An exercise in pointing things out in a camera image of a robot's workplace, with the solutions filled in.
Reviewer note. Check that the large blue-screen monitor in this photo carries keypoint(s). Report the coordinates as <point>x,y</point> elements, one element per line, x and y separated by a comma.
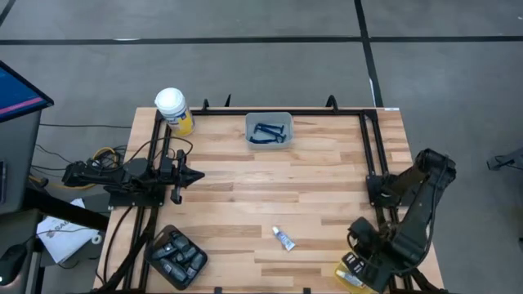
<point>20,94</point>

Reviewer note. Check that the black desk leg beam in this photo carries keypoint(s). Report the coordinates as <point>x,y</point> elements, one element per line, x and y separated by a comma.
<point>69,210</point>

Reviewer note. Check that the dark grey travel bottle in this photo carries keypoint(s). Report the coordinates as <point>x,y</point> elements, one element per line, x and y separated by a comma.
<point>188,254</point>
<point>180,241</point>
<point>197,264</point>
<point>163,251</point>
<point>173,270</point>

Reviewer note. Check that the black curved bracket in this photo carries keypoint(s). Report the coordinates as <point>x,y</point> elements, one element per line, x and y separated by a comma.
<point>227,102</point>
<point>332,98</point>
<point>205,105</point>

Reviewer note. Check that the grey chair base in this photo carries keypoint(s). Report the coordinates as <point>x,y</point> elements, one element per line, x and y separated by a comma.
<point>510,160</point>

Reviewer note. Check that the yellow white wipes canister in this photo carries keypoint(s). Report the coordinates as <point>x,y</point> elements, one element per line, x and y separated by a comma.
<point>169,102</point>

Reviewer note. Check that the yellow plastic bin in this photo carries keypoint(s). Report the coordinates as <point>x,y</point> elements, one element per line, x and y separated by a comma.
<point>361,290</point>

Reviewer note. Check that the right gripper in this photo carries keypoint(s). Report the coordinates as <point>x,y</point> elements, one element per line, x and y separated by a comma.
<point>374,275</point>

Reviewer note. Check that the white printed paper sheet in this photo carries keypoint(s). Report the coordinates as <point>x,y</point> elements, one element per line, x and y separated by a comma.
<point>61,241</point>

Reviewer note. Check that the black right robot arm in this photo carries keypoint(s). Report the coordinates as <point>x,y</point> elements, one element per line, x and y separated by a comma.
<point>421,228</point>

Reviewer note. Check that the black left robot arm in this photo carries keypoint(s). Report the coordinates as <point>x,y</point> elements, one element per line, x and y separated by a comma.
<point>122,175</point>

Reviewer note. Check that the black computer mouse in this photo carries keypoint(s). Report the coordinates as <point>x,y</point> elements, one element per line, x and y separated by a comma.
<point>12,261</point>

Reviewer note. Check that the white travel toothpaste tube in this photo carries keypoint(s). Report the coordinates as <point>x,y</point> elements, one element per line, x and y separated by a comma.
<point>286,241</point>
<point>351,280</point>

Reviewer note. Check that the black aluminium rig frame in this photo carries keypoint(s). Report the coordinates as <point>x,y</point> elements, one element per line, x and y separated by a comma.
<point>286,111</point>

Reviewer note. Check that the dark grey plastic bin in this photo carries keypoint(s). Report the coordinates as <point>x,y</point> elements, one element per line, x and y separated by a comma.
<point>165,232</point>

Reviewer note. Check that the white plastic bin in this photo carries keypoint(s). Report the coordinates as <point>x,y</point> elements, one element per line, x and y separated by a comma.
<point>265,146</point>

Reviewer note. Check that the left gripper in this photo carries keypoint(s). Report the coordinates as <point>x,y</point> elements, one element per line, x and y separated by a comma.
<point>179,179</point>

